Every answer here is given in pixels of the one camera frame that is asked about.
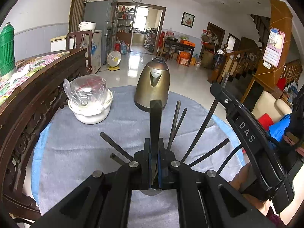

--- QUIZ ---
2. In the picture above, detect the glass display cabinet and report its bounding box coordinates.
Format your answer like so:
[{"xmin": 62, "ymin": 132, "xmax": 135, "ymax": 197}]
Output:
[{"xmin": 116, "ymin": 5, "xmax": 136, "ymax": 45}]

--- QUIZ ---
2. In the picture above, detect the dark wooden chair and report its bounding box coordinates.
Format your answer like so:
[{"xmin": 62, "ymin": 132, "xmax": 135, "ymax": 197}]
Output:
[{"xmin": 66, "ymin": 30, "xmax": 93, "ymax": 75}]

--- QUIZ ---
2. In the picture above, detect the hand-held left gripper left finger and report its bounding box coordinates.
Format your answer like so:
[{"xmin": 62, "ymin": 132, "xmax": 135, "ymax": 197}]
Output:
[{"xmin": 31, "ymin": 138, "xmax": 151, "ymax": 228}]

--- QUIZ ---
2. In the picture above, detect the wall calendar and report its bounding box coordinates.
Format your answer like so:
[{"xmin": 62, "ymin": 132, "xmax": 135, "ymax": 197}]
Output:
[{"xmin": 262, "ymin": 28, "xmax": 285, "ymax": 68}]

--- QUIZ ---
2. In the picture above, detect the tall orange box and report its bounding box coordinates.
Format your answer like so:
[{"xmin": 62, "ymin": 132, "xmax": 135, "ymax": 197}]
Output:
[{"xmin": 178, "ymin": 51, "xmax": 190, "ymax": 66}]

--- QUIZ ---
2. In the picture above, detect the dark wooden carved bench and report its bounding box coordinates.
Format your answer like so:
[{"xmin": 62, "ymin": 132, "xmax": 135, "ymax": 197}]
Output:
[{"xmin": 0, "ymin": 48, "xmax": 92, "ymax": 219}]

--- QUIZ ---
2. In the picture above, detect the beige armchair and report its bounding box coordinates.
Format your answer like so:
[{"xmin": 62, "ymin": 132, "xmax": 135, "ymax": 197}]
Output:
[{"xmin": 252, "ymin": 91, "xmax": 292, "ymax": 119}]

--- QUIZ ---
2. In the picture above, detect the blue cloth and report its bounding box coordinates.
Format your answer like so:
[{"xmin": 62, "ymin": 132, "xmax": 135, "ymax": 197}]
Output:
[{"xmin": 268, "ymin": 114, "xmax": 294, "ymax": 145}]

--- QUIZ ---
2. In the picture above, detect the grey tablecloth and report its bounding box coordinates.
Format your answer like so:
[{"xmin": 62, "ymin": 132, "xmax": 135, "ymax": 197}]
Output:
[{"xmin": 38, "ymin": 85, "xmax": 245, "ymax": 228}]

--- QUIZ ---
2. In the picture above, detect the person's right hand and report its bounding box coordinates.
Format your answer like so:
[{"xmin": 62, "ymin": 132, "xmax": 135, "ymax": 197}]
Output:
[{"xmin": 229, "ymin": 164, "xmax": 273, "ymax": 216}]

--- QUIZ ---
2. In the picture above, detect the patterned sideboard cloth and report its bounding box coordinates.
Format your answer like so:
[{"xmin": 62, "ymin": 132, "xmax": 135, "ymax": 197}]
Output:
[{"xmin": 0, "ymin": 51, "xmax": 71, "ymax": 100}]

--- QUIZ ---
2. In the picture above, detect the gold electric kettle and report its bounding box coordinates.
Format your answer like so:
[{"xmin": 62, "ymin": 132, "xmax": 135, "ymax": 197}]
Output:
[{"xmin": 134, "ymin": 56, "xmax": 171, "ymax": 112}]

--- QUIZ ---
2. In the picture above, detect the grey refrigerator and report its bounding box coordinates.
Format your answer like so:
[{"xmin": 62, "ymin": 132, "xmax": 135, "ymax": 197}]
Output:
[{"xmin": 83, "ymin": 0, "xmax": 118, "ymax": 66}]

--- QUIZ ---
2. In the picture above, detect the green thermos jug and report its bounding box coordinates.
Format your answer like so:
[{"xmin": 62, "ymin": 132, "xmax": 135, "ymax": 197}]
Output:
[{"xmin": 0, "ymin": 23, "xmax": 17, "ymax": 78}]

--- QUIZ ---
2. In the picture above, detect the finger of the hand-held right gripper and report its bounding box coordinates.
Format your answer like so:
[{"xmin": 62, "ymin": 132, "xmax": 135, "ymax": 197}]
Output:
[{"xmin": 210, "ymin": 83, "xmax": 252, "ymax": 124}]

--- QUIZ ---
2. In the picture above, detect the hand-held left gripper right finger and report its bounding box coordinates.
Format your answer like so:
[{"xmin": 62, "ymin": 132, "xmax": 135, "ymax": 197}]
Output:
[{"xmin": 157, "ymin": 138, "xmax": 276, "ymax": 228}]

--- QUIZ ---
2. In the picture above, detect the blue round table cover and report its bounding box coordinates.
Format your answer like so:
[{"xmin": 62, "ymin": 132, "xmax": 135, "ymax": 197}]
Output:
[{"xmin": 31, "ymin": 113, "xmax": 246, "ymax": 202}]

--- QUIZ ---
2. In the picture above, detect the person's right forearm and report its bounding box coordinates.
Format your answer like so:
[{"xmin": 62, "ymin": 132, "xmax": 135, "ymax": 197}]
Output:
[{"xmin": 265, "ymin": 212, "xmax": 288, "ymax": 228}]

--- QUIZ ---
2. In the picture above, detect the white chest freezer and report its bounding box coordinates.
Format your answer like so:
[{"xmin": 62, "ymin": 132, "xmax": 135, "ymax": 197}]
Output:
[{"xmin": 50, "ymin": 30, "xmax": 103, "ymax": 75}]

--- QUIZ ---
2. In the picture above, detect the black cable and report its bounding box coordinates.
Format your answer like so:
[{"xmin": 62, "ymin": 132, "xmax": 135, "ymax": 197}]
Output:
[{"xmin": 216, "ymin": 145, "xmax": 244, "ymax": 177}]

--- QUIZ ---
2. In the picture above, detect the wooden stair railing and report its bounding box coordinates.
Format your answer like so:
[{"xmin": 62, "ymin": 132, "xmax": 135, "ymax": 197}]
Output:
[{"xmin": 211, "ymin": 44, "xmax": 265, "ymax": 93}]

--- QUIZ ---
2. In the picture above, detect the white rice cooker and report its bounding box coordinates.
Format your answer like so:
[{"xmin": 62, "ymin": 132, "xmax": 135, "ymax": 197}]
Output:
[{"xmin": 79, "ymin": 21, "xmax": 97, "ymax": 31}]

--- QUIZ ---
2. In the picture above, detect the red plastic chair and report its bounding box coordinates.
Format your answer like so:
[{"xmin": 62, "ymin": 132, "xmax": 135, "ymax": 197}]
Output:
[{"xmin": 258, "ymin": 114, "xmax": 275, "ymax": 131}]

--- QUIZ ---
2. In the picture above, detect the framed wall picture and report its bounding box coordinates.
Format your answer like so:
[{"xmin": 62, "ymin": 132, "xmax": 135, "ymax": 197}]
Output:
[{"xmin": 181, "ymin": 12, "xmax": 195, "ymax": 28}]

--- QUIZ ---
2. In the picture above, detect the white bowl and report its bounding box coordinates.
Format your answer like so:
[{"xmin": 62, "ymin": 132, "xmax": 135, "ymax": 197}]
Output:
[{"xmin": 68, "ymin": 89, "xmax": 114, "ymax": 124}]

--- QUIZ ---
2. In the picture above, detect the small white fan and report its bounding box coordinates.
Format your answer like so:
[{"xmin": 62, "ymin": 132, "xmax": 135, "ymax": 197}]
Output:
[{"xmin": 107, "ymin": 51, "xmax": 122, "ymax": 71}]

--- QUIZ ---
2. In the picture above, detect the grey metal chopstick holder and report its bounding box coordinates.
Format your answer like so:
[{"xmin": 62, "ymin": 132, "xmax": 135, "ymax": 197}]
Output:
[{"xmin": 140, "ymin": 182, "xmax": 167, "ymax": 196}]

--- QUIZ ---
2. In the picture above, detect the brown slatted wooden door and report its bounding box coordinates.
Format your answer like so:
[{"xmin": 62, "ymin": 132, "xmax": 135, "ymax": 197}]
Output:
[{"xmin": 69, "ymin": 0, "xmax": 104, "ymax": 32}]

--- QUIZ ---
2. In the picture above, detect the dark wooden side table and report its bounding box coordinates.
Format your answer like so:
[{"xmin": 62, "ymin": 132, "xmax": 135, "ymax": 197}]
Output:
[{"xmin": 164, "ymin": 38, "xmax": 196, "ymax": 60}]

